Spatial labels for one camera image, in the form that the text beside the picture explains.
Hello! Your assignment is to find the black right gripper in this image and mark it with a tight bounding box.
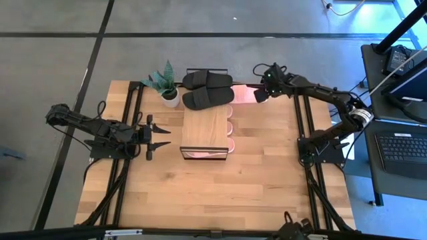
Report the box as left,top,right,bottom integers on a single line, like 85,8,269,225
253,63,294,103

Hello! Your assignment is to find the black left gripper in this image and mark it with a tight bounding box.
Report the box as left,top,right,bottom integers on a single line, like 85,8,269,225
133,114,171,161

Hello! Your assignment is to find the wooden shelf black metal frame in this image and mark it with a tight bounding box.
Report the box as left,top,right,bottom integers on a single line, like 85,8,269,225
179,68,231,161

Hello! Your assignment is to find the black slide sandal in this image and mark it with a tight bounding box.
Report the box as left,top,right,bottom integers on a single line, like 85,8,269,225
182,86,236,111
181,69,234,90

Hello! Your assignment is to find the snake plant in white pot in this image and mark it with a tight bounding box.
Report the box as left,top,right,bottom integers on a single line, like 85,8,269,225
139,59,181,109

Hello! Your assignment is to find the black side desk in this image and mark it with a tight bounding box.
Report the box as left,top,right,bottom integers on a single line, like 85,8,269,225
360,43,427,206

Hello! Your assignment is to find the black horizontal beam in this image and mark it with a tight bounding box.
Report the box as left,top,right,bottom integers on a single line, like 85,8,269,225
0,225,427,240

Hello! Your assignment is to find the black jointed device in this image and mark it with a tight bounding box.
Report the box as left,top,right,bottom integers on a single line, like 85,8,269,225
266,211,316,240

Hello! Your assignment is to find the black power adapter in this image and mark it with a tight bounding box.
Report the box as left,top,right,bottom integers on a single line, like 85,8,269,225
383,45,410,77

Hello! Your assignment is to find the black laptop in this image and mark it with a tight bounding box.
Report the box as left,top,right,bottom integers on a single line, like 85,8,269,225
374,63,427,181

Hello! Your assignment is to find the black pole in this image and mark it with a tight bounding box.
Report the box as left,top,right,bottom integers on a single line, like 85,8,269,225
372,0,427,55

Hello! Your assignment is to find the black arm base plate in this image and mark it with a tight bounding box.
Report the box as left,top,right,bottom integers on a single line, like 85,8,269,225
298,136,346,165
89,139,139,160

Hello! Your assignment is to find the black aluminium table frame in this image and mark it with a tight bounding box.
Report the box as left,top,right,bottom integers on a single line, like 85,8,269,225
75,79,357,234

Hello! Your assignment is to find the black cable with plug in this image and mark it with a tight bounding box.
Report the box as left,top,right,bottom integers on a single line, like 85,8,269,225
336,77,368,105

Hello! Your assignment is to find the yellow power cable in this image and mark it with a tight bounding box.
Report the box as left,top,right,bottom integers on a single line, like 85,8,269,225
321,0,367,17

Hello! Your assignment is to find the white cable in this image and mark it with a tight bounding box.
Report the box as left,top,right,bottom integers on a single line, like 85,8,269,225
366,45,427,98

